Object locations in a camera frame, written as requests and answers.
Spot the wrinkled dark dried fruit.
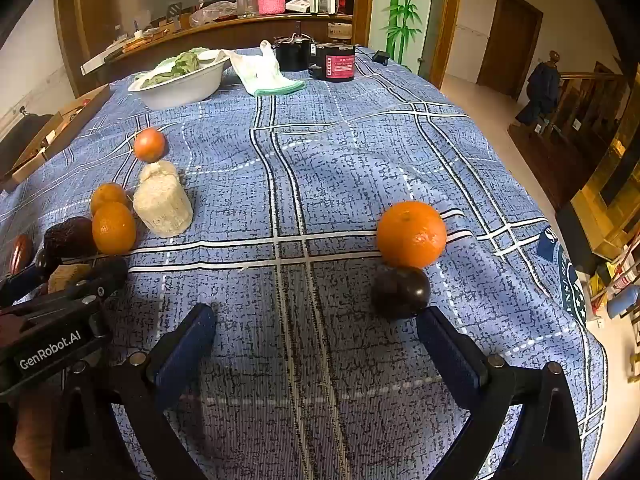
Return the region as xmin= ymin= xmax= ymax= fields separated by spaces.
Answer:
xmin=43 ymin=216 xmax=98 ymax=259

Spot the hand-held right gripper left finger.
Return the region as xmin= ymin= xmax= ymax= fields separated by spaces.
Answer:
xmin=50 ymin=303 xmax=218 ymax=480

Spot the dark purple plum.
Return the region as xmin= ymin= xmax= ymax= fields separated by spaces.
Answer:
xmin=370 ymin=266 xmax=432 ymax=320

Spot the white towel with green edge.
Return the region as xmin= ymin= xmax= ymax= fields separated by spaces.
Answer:
xmin=227 ymin=40 xmax=307 ymax=97

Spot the small tan sugarcane piece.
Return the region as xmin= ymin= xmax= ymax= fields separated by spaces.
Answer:
xmin=47 ymin=264 xmax=93 ymax=294

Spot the blue bottle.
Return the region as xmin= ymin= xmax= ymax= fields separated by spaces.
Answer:
xmin=607 ymin=285 xmax=640 ymax=319

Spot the clear plastic bag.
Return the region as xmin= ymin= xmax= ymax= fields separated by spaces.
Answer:
xmin=189 ymin=1 xmax=238 ymax=26

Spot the golden cabinet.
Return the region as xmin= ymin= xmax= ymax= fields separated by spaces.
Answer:
xmin=570 ymin=95 xmax=640 ymax=261

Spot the wooden door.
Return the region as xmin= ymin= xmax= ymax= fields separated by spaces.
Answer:
xmin=476 ymin=0 xmax=545 ymax=101

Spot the red-orange tomato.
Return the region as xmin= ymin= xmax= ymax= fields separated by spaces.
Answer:
xmin=133 ymin=127 xmax=167 ymax=163

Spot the large orange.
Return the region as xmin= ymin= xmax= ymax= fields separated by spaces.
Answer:
xmin=376 ymin=200 xmax=448 ymax=269

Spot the small orange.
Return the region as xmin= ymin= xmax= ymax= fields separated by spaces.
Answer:
xmin=90 ymin=183 xmax=132 ymax=216
xmin=92 ymin=202 xmax=137 ymax=256

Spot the small dark fruit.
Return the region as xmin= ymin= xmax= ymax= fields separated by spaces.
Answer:
xmin=34 ymin=249 xmax=62 ymax=277

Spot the green cloth in bowl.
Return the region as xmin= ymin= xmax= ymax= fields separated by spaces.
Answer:
xmin=145 ymin=50 xmax=212 ymax=86

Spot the dark jacket on post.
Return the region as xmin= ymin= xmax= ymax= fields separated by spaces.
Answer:
xmin=515 ymin=50 xmax=562 ymax=127

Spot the curved wooden counter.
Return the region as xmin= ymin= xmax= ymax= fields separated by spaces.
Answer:
xmin=80 ymin=12 xmax=357 ymax=86

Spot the blue plaid tablecloth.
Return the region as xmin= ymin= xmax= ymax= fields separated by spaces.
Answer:
xmin=0 ymin=46 xmax=608 ymax=480

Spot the white bowl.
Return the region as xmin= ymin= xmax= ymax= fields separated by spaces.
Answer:
xmin=128 ymin=49 xmax=232 ymax=110

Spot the wooden stair railing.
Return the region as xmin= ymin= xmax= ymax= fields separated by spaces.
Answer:
xmin=507 ymin=60 xmax=632 ymax=201

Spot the black motor device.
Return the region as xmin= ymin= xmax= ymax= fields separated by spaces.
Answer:
xmin=272 ymin=21 xmax=317 ymax=72

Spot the bamboo wall decal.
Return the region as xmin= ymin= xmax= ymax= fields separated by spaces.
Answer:
xmin=382 ymin=0 xmax=432 ymax=70

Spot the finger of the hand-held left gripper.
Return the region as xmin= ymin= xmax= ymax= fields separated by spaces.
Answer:
xmin=0 ymin=262 xmax=51 ymax=307
xmin=10 ymin=256 xmax=130 ymax=322

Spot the cardboard box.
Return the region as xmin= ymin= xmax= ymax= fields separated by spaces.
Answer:
xmin=0 ymin=84 xmax=112 ymax=193

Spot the red date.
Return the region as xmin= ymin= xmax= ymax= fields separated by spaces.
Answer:
xmin=8 ymin=234 xmax=35 ymax=276

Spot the black jar with red label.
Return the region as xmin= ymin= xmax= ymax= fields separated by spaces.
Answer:
xmin=308 ymin=22 xmax=357 ymax=83

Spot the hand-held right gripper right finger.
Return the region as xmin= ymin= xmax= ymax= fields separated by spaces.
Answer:
xmin=416 ymin=306 xmax=585 ymax=480

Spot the short white sugarcane piece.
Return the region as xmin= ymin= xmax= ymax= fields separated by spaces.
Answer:
xmin=138 ymin=160 xmax=180 ymax=187

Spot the person's left forearm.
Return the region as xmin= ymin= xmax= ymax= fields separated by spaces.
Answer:
xmin=0 ymin=392 xmax=66 ymax=480

